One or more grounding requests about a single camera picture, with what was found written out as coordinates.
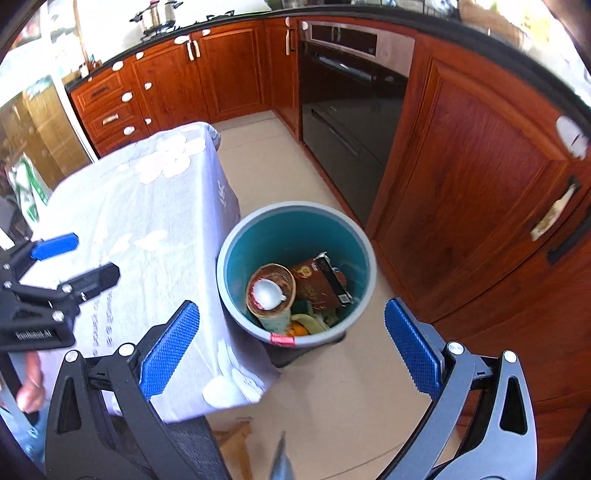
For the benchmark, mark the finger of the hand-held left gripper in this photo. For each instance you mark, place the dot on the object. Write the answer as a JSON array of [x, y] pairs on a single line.
[[53, 247], [94, 281]]

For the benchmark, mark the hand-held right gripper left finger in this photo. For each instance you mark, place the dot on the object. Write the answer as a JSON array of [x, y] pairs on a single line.
[[171, 346]]

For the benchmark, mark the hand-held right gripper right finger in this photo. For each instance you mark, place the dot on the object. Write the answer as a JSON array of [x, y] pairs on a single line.
[[411, 346]]

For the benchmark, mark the white printed paper cup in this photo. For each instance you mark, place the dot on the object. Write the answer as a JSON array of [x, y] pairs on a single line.
[[274, 319]]

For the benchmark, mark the brown snack box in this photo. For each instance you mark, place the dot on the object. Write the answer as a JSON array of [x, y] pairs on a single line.
[[314, 286]]

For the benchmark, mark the brown coconut shell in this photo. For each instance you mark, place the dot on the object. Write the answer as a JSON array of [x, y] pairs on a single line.
[[282, 276]]

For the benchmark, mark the teal grey trash bin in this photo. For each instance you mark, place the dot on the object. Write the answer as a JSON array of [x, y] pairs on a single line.
[[277, 230]]

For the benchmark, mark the person's left hand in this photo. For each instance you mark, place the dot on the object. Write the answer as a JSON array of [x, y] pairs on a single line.
[[32, 383]]

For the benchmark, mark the green white plastic bag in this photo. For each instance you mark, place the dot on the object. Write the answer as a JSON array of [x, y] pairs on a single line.
[[30, 189]]

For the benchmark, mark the purple floral tablecloth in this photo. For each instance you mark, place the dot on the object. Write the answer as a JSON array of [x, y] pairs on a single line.
[[138, 207]]

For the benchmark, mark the pale green fruit piece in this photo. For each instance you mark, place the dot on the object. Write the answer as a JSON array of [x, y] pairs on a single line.
[[315, 323]]

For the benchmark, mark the dark grey fabric seat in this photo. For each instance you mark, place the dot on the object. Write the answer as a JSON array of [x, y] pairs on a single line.
[[184, 447]]

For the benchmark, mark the wooden stool leg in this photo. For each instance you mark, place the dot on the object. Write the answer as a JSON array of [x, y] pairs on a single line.
[[235, 436]]

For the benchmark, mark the orange peel piece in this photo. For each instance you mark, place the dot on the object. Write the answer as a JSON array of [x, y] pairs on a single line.
[[298, 330]]

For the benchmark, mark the grey metal rod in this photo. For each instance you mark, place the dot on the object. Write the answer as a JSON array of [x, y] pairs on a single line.
[[281, 461]]

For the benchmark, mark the red wooden kitchen cabinets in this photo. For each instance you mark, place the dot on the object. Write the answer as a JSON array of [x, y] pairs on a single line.
[[475, 184]]

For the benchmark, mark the black built-in oven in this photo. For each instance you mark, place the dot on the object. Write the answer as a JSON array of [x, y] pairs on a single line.
[[351, 115]]

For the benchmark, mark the steel cooking pot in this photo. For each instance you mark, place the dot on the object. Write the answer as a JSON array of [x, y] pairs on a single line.
[[154, 16]]

